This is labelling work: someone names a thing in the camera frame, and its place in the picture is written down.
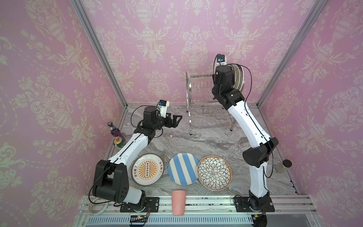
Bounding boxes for orange sunburst plate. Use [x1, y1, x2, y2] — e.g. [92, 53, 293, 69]
[231, 64, 237, 89]
[131, 153, 164, 186]

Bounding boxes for green red rimmed white plate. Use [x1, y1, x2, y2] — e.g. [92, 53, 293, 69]
[240, 65, 245, 92]

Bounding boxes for black white flower pattern plate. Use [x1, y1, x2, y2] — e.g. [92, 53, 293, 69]
[197, 156, 232, 191]

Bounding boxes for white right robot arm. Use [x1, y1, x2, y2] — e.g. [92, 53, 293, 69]
[212, 65, 278, 199]

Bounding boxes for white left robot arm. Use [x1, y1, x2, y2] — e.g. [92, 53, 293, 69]
[88, 100, 182, 207]

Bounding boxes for stainless steel dish rack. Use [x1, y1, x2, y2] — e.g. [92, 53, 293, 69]
[186, 72, 235, 135]

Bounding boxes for purple drink bottle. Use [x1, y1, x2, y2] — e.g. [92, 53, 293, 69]
[107, 122, 124, 138]

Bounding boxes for green drink can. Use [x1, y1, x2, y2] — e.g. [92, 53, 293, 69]
[113, 137, 126, 148]

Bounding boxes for blue cream striped plate front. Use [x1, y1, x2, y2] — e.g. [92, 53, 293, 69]
[168, 152, 199, 186]

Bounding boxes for pink cup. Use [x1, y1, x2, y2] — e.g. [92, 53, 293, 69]
[172, 190, 186, 216]

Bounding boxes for white tape roll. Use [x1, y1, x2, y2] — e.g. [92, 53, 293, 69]
[88, 198, 109, 215]

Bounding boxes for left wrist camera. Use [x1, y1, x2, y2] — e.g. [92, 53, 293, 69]
[157, 100, 170, 118]

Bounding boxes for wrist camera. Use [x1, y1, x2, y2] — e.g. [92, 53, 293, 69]
[157, 100, 170, 118]
[216, 54, 227, 66]

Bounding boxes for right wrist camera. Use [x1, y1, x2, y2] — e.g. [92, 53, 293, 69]
[216, 54, 227, 66]

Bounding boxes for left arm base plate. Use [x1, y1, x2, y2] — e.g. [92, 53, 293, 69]
[120, 197, 160, 213]

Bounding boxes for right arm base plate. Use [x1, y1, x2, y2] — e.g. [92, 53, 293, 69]
[233, 195, 275, 212]

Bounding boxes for aluminium front rail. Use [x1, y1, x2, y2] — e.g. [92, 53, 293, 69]
[74, 195, 323, 227]

